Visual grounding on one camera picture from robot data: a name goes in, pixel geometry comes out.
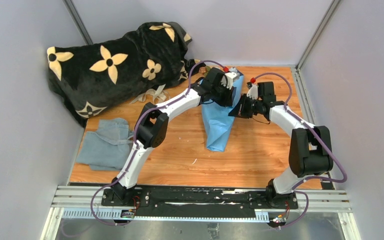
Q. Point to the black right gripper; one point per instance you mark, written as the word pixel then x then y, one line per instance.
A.
pixel 240 110

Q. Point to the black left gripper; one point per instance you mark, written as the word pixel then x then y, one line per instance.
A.
pixel 228 101

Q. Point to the orange fake flower stem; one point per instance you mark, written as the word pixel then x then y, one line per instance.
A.
pixel 204 70

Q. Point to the blue wrapping paper sheet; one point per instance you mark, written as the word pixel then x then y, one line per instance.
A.
pixel 217 122

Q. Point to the beige ribbon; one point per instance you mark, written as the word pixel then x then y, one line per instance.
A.
pixel 158 95

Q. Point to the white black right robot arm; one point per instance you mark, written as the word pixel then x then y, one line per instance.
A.
pixel 309 144

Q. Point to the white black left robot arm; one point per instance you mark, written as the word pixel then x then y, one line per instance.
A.
pixel 151 127

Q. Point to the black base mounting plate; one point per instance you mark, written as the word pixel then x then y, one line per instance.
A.
pixel 198 201

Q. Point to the light blue denim cloth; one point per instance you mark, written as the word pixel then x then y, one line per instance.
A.
pixel 108 147

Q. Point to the black floral blanket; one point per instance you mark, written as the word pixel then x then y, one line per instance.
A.
pixel 91 79

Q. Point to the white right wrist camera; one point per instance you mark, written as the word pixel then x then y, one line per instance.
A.
pixel 252 91

